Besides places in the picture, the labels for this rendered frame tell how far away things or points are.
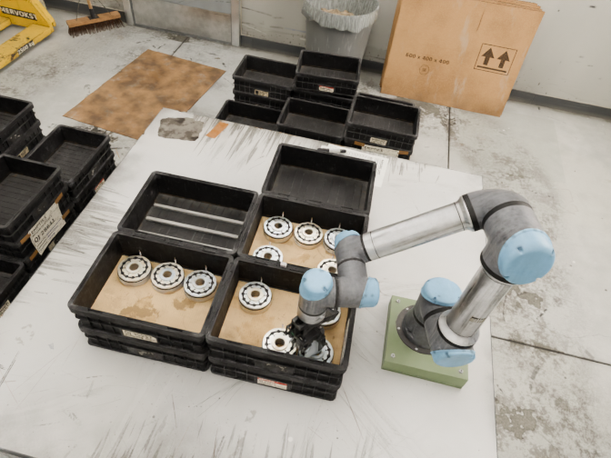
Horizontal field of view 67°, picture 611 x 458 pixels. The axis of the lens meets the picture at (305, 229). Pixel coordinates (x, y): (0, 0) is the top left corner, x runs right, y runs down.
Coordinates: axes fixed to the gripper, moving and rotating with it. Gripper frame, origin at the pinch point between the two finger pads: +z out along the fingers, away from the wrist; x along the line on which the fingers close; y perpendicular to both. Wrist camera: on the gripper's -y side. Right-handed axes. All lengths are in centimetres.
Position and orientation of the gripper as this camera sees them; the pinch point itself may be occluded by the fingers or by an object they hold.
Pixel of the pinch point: (309, 344)
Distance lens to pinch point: 141.4
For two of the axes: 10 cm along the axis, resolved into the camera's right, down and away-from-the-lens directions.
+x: 6.4, 6.1, -4.6
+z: -0.9, 6.6, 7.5
